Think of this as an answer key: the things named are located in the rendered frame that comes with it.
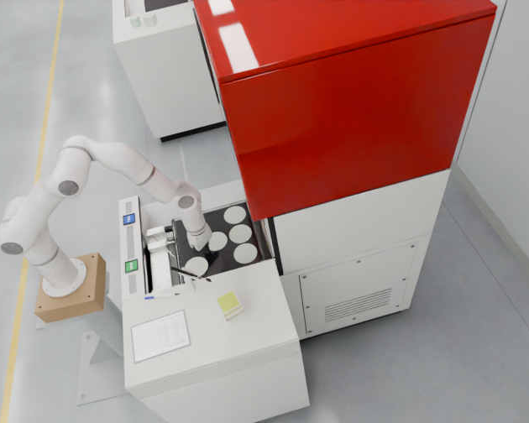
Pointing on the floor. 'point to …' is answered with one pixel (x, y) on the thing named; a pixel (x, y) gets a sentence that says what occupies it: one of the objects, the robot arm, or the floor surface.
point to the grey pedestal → (99, 352)
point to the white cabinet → (238, 395)
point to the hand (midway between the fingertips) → (205, 248)
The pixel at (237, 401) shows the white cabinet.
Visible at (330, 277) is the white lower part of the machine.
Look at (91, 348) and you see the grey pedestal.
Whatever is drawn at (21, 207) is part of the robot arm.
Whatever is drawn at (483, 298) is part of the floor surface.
